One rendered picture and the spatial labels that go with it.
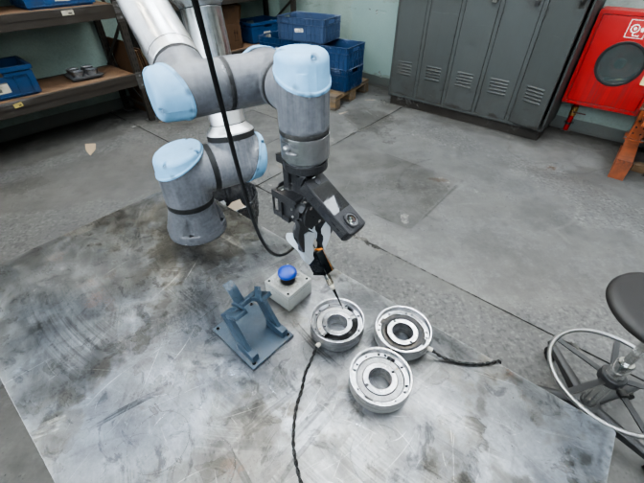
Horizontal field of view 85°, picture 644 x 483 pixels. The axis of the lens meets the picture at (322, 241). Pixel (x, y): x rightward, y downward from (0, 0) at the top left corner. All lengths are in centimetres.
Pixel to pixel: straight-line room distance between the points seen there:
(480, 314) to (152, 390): 155
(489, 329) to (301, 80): 159
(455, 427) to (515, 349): 122
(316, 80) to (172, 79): 19
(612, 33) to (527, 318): 258
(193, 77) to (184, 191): 39
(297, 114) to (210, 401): 48
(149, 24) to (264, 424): 63
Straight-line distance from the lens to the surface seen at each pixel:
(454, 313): 188
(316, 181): 57
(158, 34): 62
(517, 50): 374
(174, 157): 87
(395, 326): 72
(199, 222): 93
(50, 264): 107
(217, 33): 89
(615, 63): 393
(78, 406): 76
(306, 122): 51
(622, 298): 133
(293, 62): 49
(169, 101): 54
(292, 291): 73
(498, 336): 187
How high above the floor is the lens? 139
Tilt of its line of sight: 40 degrees down
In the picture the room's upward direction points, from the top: straight up
